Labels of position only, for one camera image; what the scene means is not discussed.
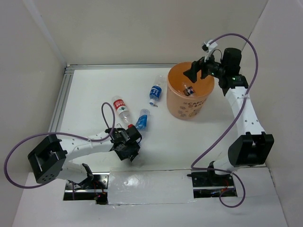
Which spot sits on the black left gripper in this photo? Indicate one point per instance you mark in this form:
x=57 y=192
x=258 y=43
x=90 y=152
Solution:
x=134 y=145

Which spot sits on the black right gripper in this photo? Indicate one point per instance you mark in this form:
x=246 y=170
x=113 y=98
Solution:
x=191 y=73

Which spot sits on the dark label bottle black cap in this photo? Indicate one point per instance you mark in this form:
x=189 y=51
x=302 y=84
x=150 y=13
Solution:
x=188 y=89

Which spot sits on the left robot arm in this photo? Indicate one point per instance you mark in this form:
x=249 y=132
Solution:
x=53 y=157

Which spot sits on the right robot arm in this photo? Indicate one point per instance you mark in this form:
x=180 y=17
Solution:
x=253 y=144

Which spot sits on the orange plastic bin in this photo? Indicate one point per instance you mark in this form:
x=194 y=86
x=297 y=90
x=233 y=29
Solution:
x=179 y=105

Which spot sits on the blue label bottle blue cap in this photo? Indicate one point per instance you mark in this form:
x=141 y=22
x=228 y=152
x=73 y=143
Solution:
x=142 y=121

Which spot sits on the blue label bottle white neck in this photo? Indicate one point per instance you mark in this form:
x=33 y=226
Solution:
x=156 y=90

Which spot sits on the red label clear bottle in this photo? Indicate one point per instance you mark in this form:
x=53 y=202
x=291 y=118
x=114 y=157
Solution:
x=122 y=111

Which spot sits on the white taped cover sheet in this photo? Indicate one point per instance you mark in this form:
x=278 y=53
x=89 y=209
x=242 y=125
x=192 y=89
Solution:
x=150 y=187

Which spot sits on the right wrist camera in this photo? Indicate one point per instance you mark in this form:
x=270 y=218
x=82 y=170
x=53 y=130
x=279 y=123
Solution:
x=209 y=47

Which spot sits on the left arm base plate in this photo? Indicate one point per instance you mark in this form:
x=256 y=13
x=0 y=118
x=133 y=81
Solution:
x=96 y=191

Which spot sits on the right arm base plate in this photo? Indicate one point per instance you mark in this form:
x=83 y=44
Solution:
x=206 y=184

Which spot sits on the aluminium table edge rail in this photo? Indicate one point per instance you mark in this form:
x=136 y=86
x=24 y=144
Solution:
x=85 y=87

